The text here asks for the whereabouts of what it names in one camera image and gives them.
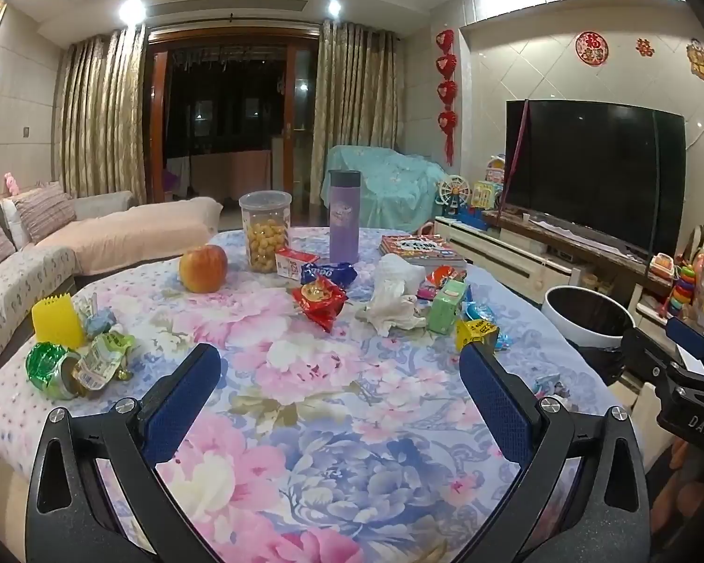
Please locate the white trash bin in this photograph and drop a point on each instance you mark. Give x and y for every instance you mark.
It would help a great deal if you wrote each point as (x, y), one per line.
(554, 311)

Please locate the pink packet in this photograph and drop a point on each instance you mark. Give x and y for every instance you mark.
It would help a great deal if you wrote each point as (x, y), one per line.
(429, 291)

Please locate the green carton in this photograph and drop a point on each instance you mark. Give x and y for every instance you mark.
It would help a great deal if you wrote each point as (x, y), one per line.
(446, 307)

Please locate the round red wall sticker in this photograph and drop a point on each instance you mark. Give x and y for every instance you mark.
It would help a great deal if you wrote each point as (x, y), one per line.
(591, 48)

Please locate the ferris wheel toy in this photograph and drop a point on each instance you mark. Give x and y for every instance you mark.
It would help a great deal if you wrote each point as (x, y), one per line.
(453, 193)

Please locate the small red wall sticker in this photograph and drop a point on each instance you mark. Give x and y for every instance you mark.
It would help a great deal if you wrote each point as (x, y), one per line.
(643, 47)

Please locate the red snack wrapper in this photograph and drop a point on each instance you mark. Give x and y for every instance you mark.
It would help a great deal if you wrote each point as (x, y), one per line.
(320, 302)

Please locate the black television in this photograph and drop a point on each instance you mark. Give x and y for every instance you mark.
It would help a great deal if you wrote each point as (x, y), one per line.
(592, 176)

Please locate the small red white box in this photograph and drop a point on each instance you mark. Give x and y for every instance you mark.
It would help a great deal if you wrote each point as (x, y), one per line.
(293, 262)

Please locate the purple bottle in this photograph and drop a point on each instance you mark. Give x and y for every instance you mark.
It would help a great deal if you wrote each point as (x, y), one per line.
(344, 223)

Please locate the small blue white wrapper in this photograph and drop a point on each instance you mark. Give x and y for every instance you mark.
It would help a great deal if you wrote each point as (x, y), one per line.
(480, 311)

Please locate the small pink toy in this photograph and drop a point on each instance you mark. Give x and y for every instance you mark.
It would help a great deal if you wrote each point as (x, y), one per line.
(12, 183)

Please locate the ceiling spotlight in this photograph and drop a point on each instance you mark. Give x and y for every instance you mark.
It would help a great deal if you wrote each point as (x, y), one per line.
(132, 9)
(334, 6)

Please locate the pastel toy board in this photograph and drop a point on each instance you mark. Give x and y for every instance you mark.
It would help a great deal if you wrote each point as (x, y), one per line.
(486, 194)

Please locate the clear jar of yellow snacks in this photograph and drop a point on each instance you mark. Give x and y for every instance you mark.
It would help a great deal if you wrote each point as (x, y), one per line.
(265, 240)

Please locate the wooden glass sliding door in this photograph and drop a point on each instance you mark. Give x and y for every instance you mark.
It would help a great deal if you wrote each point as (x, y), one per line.
(229, 111)

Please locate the orange snack bag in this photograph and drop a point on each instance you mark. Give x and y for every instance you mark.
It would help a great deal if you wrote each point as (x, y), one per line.
(446, 274)

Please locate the white television cabinet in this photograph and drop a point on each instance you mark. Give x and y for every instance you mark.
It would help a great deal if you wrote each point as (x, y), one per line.
(504, 252)

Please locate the yellow plastic holder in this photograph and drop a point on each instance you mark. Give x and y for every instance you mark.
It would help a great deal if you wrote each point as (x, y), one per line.
(57, 321)

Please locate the beige curtain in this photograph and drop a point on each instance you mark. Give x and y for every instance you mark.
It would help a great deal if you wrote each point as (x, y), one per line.
(355, 88)
(100, 123)

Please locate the figure wall sticker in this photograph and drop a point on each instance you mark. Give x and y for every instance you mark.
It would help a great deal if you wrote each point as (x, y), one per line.
(701, 58)

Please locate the blue snack wrapper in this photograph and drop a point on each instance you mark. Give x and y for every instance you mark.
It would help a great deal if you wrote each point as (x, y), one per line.
(328, 273)

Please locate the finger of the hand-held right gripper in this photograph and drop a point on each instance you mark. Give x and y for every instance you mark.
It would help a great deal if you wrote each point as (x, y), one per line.
(645, 349)
(695, 340)

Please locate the crumpled bluish wrapper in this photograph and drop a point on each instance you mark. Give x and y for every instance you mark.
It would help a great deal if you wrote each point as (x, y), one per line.
(97, 319)

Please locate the blue white candy wrapper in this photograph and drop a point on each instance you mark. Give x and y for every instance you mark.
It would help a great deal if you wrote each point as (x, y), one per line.
(550, 387)

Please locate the pink kettlebell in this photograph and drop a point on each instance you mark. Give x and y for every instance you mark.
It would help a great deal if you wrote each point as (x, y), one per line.
(427, 230)

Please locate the red hanging decoration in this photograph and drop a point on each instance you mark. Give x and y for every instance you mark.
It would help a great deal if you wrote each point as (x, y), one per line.
(446, 94)

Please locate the blue toy base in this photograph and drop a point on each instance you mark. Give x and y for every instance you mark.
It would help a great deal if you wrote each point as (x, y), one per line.
(474, 218)

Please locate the pink sofa blanket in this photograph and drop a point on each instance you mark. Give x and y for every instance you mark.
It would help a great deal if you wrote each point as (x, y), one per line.
(135, 234)

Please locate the teal covered armchair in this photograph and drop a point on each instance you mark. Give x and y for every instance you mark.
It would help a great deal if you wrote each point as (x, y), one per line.
(387, 182)

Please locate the red apple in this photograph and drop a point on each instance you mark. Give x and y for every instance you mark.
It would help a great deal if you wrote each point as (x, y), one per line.
(203, 270)

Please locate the green white packet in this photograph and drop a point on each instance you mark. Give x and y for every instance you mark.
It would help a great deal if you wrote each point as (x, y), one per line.
(102, 360)

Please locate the yellow packet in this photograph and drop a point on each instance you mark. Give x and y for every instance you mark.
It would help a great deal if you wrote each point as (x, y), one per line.
(475, 334)

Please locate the orange toy phone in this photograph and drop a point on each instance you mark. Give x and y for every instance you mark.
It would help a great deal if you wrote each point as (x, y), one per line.
(662, 265)

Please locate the white tissue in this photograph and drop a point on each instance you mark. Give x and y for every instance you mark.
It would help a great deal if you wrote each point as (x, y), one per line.
(390, 318)

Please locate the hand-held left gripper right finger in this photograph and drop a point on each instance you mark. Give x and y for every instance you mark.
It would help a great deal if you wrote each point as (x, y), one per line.
(496, 402)

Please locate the patterned sofa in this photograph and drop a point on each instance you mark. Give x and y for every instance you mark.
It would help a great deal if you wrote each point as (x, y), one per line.
(12, 299)

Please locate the colourful picture book stack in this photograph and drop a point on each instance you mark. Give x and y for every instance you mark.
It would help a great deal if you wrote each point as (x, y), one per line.
(419, 247)

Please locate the cream stool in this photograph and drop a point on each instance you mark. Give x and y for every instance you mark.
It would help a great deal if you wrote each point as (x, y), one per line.
(651, 428)

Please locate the pink toy house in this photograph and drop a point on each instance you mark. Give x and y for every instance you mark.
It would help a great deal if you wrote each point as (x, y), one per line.
(496, 170)

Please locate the green foil wrapper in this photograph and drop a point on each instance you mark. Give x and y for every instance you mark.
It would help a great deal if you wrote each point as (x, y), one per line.
(46, 369)

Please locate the person's right hand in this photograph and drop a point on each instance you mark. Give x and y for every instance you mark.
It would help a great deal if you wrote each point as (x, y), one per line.
(693, 507)

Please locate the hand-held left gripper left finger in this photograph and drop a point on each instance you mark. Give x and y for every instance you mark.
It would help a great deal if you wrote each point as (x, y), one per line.
(182, 404)

